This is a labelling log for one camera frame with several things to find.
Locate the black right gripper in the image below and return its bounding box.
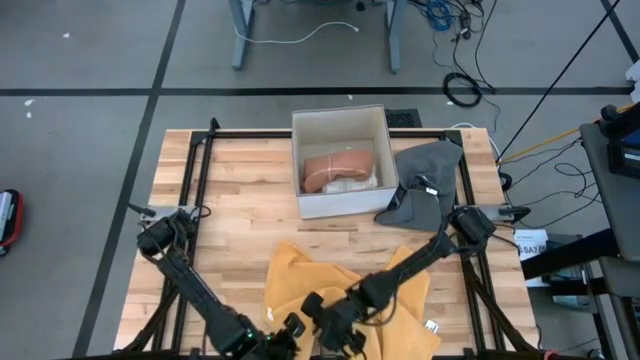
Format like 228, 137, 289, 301
312, 292, 374, 357

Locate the mustard yellow towel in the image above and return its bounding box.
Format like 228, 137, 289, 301
263, 241, 443, 360

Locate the white beige plaid towel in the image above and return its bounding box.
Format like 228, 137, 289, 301
322, 172, 380, 195

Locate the terracotta pink towel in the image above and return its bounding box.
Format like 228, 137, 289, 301
301, 148, 376, 195

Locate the dark grey towel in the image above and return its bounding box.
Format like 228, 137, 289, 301
374, 139, 465, 233

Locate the beige fabric storage box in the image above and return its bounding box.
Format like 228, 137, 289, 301
291, 103, 400, 220

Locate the white printed paper sheet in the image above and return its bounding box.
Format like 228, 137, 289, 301
513, 228, 550, 262

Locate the blue plastic bin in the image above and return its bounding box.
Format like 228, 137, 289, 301
547, 269, 596, 311

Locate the black perforated mat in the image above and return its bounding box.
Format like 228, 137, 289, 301
385, 108, 423, 129

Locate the red black case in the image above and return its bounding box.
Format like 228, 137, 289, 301
0, 188, 25, 257

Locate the black equipment cart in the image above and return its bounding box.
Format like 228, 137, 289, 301
519, 122, 640, 360

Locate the grey desk leg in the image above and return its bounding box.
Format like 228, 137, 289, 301
228, 0, 255, 71
383, 0, 404, 75

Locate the black device with blue screen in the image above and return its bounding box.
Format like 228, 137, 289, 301
599, 102, 640, 180

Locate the thin black pole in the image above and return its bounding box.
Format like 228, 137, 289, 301
496, 0, 624, 164

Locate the white crumpled object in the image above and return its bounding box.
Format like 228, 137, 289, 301
624, 58, 640, 104

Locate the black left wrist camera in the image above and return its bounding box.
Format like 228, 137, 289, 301
283, 312, 307, 337

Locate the black aluminium table frame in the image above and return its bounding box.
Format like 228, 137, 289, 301
114, 117, 544, 360

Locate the thin white cable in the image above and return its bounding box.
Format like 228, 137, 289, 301
449, 121, 501, 160

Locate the black coiled cable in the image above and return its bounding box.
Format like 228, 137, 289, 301
441, 71, 484, 109

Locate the yellow cable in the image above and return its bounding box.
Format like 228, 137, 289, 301
499, 103, 635, 165

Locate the white floor cable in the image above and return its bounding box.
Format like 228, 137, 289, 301
233, 20, 361, 45

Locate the black long floor cable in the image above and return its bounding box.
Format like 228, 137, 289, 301
429, 0, 501, 134

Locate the blue cable bundle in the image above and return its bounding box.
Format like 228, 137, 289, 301
422, 0, 454, 32

